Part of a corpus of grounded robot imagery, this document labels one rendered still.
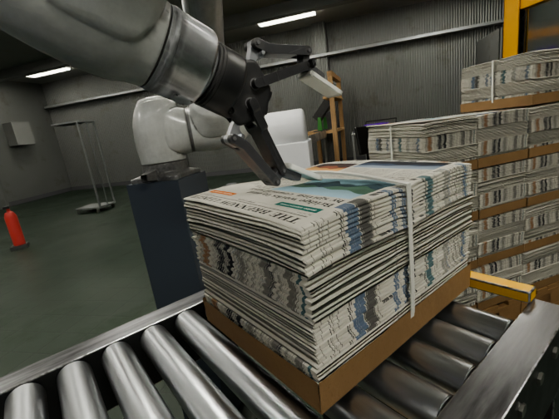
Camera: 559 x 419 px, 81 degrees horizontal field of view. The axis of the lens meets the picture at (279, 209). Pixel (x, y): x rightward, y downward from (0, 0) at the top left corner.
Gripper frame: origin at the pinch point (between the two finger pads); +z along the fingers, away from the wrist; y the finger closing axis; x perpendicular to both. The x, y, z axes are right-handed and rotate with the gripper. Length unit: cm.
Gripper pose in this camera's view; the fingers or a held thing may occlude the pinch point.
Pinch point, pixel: (320, 133)
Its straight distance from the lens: 52.5
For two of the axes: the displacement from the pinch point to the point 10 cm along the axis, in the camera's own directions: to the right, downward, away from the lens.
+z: 7.5, 2.1, 6.3
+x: 6.2, 1.1, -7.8
